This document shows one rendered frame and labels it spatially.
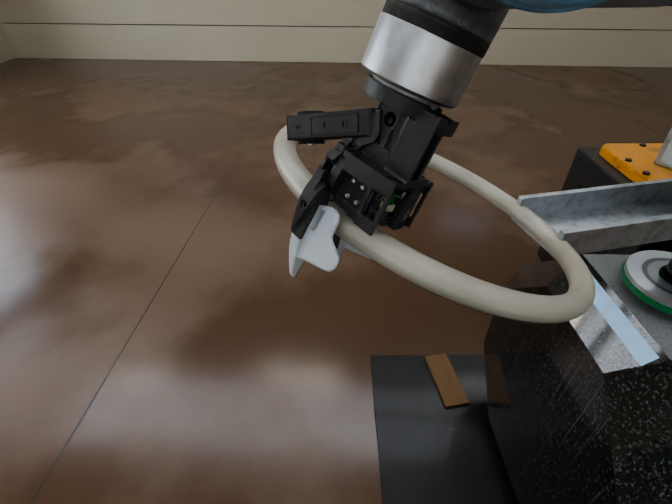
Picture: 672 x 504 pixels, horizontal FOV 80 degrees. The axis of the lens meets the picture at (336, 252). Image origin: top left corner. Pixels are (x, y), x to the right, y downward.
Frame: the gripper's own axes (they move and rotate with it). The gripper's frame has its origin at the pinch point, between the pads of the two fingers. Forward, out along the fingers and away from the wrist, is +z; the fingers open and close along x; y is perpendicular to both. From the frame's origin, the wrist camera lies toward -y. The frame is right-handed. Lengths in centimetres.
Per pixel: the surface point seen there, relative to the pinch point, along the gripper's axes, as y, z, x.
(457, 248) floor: -40, 67, 203
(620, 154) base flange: 2, -19, 182
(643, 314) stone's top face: 36, 5, 77
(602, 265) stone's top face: 24, 4, 89
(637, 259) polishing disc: 29, -3, 86
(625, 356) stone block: 38, 13, 69
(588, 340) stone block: 32, 16, 73
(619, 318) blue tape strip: 33, 9, 76
